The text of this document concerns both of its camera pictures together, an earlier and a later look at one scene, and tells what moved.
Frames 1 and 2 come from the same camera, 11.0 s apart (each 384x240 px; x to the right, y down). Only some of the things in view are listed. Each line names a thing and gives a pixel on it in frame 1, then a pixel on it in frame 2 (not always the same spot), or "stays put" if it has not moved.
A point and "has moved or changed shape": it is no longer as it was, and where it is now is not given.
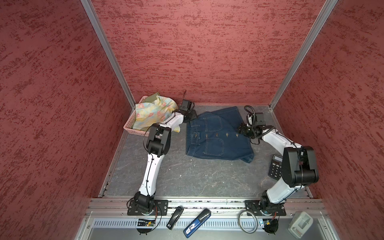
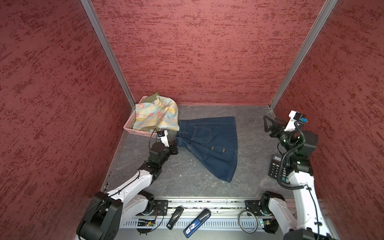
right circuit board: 271,225 stays put
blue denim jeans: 215,134 has moved or changed shape
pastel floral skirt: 148,113 stays put
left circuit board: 145,225 stays put
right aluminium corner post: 320,19 stays put
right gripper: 242,130 to 267,128
